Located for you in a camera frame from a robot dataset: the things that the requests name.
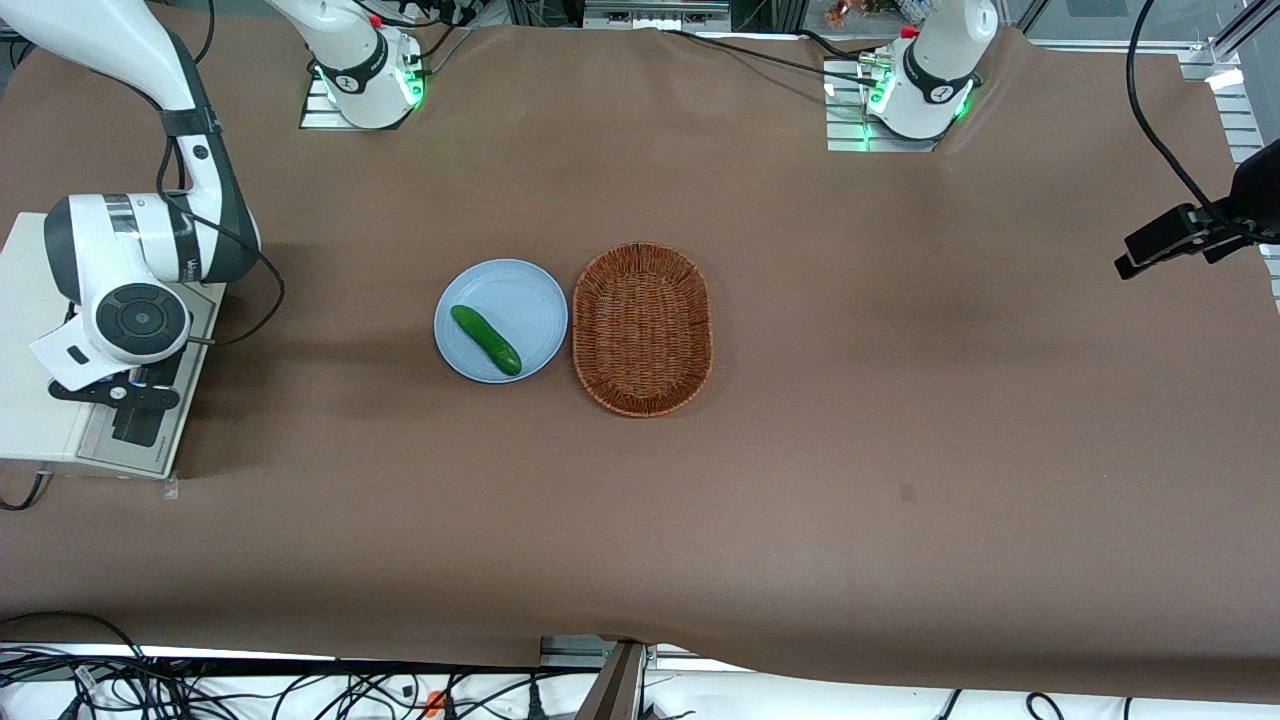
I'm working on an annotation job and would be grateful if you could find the brown wicker oval basket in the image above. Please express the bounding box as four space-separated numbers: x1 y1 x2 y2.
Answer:
571 240 715 420

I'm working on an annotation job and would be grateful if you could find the brown table cover sheet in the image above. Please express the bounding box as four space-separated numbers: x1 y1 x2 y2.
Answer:
0 8 1280 703

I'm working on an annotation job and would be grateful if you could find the black oven power cord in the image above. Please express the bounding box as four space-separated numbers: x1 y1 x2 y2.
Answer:
0 469 50 514

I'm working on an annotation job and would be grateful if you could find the aluminium arm base plate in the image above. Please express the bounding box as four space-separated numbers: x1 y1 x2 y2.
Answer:
823 57 952 155
298 66 427 133

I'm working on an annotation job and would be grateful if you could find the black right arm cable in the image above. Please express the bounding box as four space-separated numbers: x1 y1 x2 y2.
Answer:
155 108 289 348

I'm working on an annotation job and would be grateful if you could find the green cucumber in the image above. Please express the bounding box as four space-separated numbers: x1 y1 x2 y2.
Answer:
449 304 525 379

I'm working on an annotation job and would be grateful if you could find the metal frame rail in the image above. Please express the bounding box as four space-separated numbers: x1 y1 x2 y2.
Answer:
582 0 734 32

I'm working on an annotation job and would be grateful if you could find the glass oven door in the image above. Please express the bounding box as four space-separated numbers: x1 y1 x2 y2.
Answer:
78 283 227 480

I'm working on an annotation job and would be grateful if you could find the aluminium frame rail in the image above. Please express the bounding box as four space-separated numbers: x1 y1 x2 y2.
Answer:
1174 28 1280 303

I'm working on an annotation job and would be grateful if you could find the black left wrist camera cable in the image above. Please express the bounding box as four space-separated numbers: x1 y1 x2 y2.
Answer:
1126 0 1243 227

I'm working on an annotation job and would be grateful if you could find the light blue round plate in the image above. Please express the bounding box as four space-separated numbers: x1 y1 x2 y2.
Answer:
433 258 570 386

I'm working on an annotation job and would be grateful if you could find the white toaster oven body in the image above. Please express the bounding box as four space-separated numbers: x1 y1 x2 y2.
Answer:
0 210 227 480

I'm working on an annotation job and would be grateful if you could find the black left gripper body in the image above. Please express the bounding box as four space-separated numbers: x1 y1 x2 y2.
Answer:
1194 140 1280 264

